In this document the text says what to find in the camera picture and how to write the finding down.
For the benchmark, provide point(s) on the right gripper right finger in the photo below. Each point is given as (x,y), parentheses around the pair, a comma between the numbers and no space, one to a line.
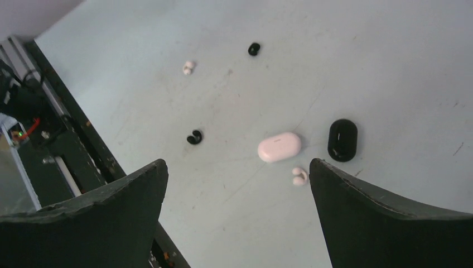
(367,226)

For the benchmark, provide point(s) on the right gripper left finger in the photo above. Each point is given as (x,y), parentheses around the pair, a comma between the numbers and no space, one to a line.
(111,226)

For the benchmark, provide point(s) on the black earbud charging case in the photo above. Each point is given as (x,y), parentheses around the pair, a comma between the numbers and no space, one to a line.
(342,142)

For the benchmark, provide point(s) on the black clip earbud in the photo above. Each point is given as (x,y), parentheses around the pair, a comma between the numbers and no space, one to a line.
(195,138)
(254,49)

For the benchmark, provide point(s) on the white earbud charging case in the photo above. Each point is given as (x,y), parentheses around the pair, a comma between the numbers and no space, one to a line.
(280,147)

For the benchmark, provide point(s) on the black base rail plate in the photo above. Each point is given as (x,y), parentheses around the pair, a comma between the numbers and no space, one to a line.
(62,153)

